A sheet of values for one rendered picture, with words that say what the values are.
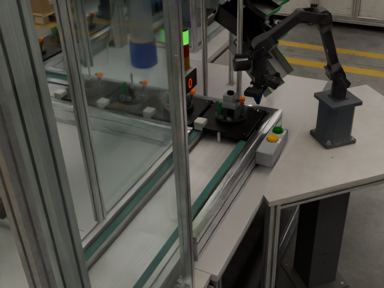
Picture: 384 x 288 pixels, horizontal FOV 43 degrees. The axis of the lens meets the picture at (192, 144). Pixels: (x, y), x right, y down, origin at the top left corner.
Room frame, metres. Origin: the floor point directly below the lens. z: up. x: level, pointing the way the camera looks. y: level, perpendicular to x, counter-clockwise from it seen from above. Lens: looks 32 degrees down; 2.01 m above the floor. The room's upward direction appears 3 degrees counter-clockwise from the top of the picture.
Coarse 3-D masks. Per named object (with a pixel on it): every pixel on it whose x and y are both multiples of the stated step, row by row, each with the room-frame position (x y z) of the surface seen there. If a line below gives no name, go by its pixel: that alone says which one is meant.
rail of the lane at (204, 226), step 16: (272, 112) 1.90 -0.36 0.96; (256, 128) 1.76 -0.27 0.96; (256, 144) 1.64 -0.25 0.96; (240, 160) 1.53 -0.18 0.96; (240, 176) 1.45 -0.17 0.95; (224, 192) 1.34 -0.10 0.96; (240, 192) 1.45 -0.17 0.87; (208, 208) 1.26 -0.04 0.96; (224, 208) 1.31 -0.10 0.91; (192, 224) 1.19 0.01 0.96; (208, 224) 1.20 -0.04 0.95; (208, 240) 1.19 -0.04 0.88
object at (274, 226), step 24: (336, 192) 1.51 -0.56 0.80; (312, 216) 1.76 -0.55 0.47; (336, 216) 1.75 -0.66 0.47; (264, 240) 1.46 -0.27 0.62; (312, 240) 1.74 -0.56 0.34; (336, 240) 1.76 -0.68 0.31; (264, 264) 1.45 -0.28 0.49; (288, 264) 1.90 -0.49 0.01; (312, 264) 1.72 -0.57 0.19; (336, 264) 1.76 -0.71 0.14
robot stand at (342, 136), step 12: (324, 96) 1.83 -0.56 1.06; (348, 96) 1.82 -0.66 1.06; (324, 108) 1.80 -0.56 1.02; (336, 108) 1.74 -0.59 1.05; (348, 108) 1.76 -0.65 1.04; (324, 120) 1.79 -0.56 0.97; (336, 120) 1.75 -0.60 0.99; (348, 120) 1.77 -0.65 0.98; (312, 132) 1.85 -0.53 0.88; (324, 132) 1.78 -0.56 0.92; (336, 132) 1.75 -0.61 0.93; (348, 132) 1.77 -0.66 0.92; (324, 144) 1.75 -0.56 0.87; (336, 144) 1.74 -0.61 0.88; (348, 144) 1.76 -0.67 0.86
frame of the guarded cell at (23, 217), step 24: (0, 96) 0.57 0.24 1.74; (0, 120) 0.56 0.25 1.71; (0, 144) 0.55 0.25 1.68; (0, 168) 0.56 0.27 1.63; (24, 168) 0.57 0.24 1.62; (0, 192) 0.56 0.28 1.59; (24, 192) 0.57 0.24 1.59; (24, 216) 0.55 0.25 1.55; (24, 240) 0.55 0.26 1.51; (192, 240) 1.02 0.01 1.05; (24, 264) 0.56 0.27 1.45; (48, 264) 0.57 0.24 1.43; (192, 264) 1.01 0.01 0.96
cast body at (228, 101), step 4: (228, 92) 1.84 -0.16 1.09; (232, 92) 1.84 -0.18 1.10; (224, 96) 1.83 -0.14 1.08; (228, 96) 1.83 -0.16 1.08; (232, 96) 1.82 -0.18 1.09; (236, 96) 1.85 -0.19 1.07; (220, 100) 1.87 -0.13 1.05; (224, 100) 1.83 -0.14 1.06; (228, 100) 1.83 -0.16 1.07; (232, 100) 1.82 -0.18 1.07; (224, 104) 1.83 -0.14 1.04; (228, 104) 1.83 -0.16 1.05; (232, 104) 1.82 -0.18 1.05; (236, 104) 1.82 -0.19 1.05; (228, 108) 1.83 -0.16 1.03; (232, 108) 1.82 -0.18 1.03; (236, 108) 1.82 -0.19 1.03
